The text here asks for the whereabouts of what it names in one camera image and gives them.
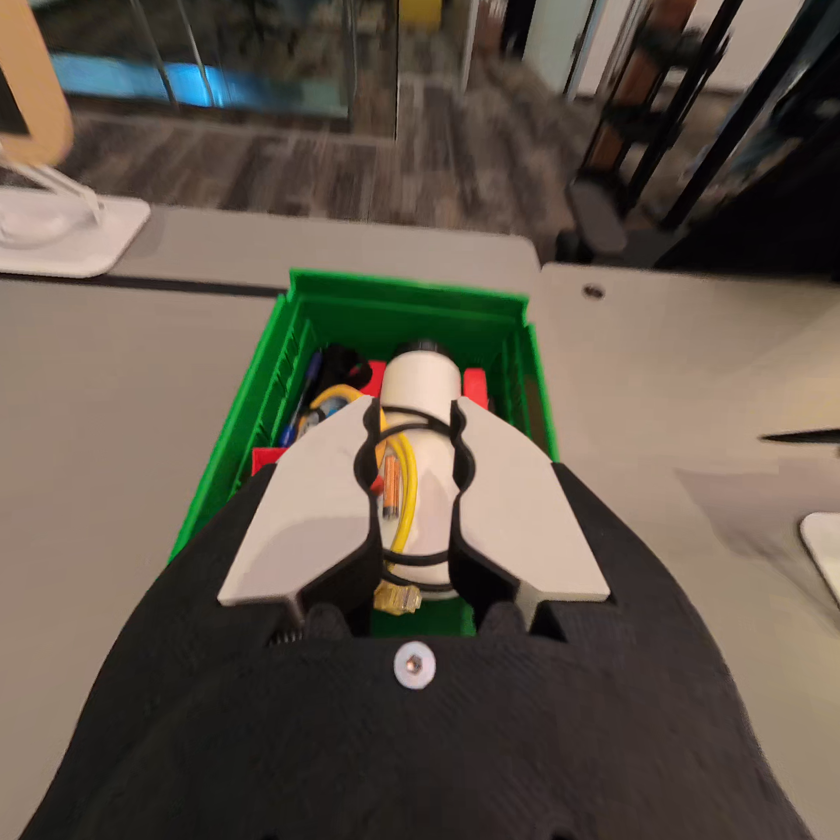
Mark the monitor with white stand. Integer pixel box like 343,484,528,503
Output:
0,0,152,280

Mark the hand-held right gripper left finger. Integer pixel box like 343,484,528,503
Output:
217,395,385,613

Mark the black cable bundle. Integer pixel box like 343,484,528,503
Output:
318,343,372,395

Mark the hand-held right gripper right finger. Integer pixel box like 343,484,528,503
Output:
450,395,613,626

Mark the black metal stand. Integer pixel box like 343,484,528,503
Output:
558,0,840,270

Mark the yellow network cable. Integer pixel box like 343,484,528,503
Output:
298,384,422,618

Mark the white bottle with black cap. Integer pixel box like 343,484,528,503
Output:
379,340,463,601

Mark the thin black cord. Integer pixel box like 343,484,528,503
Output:
379,406,457,571

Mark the thin black object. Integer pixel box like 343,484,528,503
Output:
758,428,840,448

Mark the white flat object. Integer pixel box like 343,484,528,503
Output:
799,512,840,611

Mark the blue pen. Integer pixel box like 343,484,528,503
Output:
279,351,324,448

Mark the green plastic bin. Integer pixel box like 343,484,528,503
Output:
167,268,560,637

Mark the grey desk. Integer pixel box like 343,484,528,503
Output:
0,203,840,840

